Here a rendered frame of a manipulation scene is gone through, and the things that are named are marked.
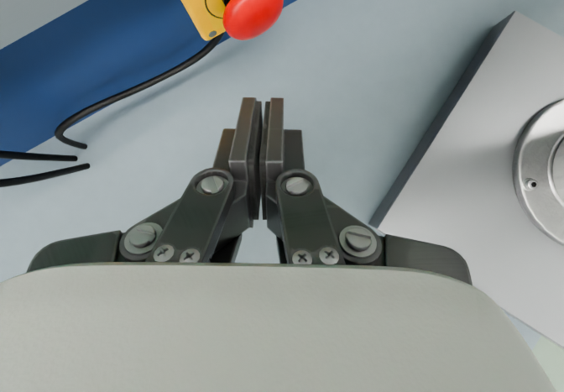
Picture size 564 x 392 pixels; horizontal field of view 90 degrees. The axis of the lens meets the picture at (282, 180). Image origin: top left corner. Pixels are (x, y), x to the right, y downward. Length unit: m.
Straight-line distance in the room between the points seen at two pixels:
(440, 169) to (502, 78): 0.13
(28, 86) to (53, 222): 0.19
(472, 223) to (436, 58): 0.22
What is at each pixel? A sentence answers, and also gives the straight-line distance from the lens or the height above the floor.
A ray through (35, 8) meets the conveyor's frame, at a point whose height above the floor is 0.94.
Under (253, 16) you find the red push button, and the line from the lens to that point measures 0.19.
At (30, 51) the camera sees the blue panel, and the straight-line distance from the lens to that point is 0.35.
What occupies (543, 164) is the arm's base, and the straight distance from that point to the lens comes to 0.45.
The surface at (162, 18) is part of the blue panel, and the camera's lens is 0.35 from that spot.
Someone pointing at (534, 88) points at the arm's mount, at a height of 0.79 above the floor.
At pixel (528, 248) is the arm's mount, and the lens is 0.45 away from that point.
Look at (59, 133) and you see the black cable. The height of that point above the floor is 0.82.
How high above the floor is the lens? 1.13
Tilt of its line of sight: 90 degrees down
